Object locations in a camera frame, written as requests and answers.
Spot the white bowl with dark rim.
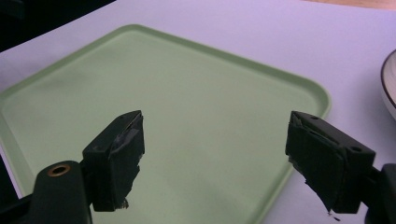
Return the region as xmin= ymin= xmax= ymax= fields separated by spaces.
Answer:
xmin=380 ymin=49 xmax=396 ymax=120

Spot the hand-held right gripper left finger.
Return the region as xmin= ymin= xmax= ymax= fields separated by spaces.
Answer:
xmin=81 ymin=109 xmax=146 ymax=213

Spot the light green plastic tray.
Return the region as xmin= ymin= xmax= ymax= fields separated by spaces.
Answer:
xmin=0 ymin=23 xmax=332 ymax=224

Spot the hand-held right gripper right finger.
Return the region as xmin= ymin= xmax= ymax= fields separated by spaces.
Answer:
xmin=285 ymin=110 xmax=376 ymax=215

